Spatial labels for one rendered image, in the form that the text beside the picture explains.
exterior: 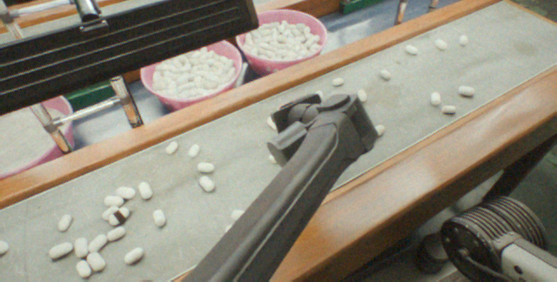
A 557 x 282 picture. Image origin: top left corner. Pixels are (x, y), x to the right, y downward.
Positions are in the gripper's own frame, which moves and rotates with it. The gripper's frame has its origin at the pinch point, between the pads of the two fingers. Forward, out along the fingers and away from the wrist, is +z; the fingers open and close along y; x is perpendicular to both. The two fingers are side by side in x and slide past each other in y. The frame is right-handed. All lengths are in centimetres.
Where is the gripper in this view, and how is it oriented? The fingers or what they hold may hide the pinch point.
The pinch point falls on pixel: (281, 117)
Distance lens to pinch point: 74.0
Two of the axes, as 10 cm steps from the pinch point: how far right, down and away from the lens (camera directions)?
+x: 3.3, 9.2, 2.1
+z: -4.0, -0.6, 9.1
